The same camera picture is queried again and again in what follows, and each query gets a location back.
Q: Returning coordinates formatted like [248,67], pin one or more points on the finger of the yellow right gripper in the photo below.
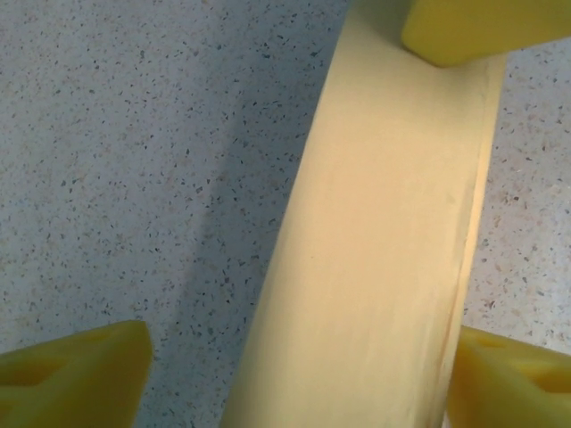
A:
[482,27]

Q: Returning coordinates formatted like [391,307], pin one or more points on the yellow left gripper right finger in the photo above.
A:
[508,388]

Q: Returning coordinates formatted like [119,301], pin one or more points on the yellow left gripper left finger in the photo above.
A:
[67,388]

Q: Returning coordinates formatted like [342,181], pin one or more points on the yellow paper box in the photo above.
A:
[379,223]

